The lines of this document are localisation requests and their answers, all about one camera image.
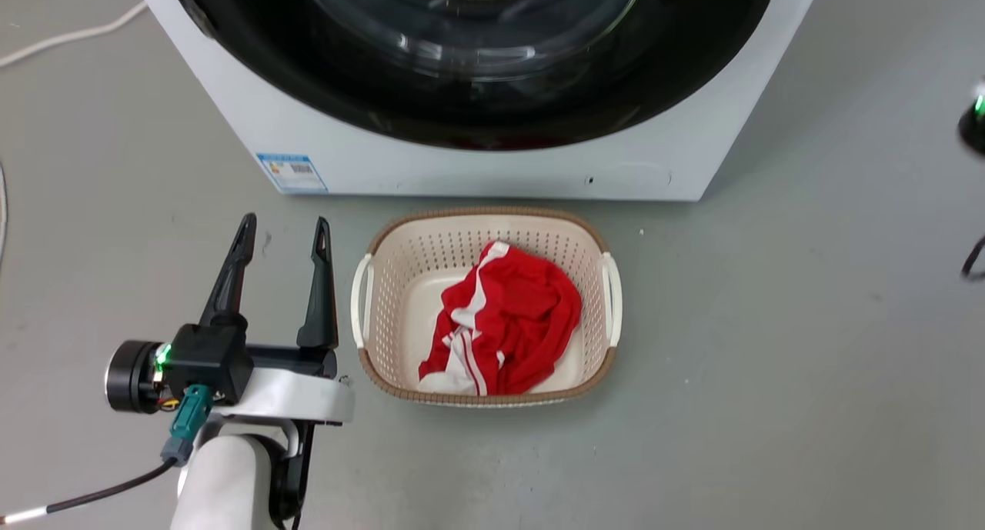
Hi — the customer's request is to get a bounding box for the black round washing machine door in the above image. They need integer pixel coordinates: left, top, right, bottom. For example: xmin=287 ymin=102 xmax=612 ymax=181
xmin=165 ymin=0 xmax=780 ymax=152

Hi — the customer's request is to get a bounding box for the red garment with white stripes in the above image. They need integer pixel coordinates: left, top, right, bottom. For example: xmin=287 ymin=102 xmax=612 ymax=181
xmin=418 ymin=241 xmax=583 ymax=397

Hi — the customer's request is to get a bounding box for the beige plastic laundry basket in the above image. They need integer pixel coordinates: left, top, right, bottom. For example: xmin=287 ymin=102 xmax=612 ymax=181
xmin=350 ymin=205 xmax=623 ymax=408

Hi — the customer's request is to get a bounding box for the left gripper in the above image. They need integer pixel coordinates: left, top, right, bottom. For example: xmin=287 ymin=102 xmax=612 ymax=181
xmin=105 ymin=213 xmax=356 ymax=425

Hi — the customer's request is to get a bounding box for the black cable with teal connector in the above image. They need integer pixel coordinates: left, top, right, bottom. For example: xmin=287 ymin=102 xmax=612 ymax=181
xmin=0 ymin=384 xmax=214 ymax=525

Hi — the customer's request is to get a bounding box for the blue white energy label sticker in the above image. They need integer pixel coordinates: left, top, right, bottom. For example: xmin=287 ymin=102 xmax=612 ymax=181
xmin=256 ymin=153 xmax=329 ymax=194

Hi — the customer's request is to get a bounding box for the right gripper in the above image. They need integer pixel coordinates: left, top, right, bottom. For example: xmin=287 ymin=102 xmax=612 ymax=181
xmin=957 ymin=84 xmax=985 ymax=158

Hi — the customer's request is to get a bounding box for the white front-load washing machine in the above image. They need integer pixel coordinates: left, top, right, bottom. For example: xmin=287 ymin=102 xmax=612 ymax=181
xmin=129 ymin=0 xmax=826 ymax=202

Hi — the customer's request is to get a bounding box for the white power cable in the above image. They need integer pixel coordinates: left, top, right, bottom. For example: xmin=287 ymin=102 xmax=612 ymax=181
xmin=0 ymin=0 xmax=149 ymax=69

